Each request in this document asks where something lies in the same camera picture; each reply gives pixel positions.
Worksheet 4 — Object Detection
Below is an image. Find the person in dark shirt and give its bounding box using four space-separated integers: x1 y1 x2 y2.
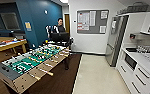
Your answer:
53 17 67 35

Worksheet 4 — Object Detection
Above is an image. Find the stainless steel refrigerator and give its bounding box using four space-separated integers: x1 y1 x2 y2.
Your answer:
104 14 130 68

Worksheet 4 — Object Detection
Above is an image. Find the white paper sheet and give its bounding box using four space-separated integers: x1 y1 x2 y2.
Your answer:
110 17 118 30

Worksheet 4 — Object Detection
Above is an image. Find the green foosball table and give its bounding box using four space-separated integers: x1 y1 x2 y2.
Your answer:
0 42 74 94

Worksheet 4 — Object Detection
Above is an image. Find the wide white drawer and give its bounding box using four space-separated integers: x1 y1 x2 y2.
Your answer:
117 59 136 85

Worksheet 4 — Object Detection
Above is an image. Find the black coffee maker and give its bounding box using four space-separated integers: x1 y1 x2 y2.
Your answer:
125 32 139 53

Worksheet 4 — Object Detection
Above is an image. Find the black built-in microwave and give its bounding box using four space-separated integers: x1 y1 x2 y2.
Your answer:
123 52 138 72

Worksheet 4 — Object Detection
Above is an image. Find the yellow wooden game table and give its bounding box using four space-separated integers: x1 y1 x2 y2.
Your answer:
0 37 28 67

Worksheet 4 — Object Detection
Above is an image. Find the white drawer unit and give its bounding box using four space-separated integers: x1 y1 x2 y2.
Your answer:
132 64 150 94

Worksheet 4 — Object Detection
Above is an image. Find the grey wall notice board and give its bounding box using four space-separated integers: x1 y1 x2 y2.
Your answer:
76 8 110 35

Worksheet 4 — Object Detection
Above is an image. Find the yellow wall sign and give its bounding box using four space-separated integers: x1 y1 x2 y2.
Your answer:
23 21 32 32

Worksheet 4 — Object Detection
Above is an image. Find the wire basket rack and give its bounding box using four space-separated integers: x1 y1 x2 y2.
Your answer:
125 2 150 15

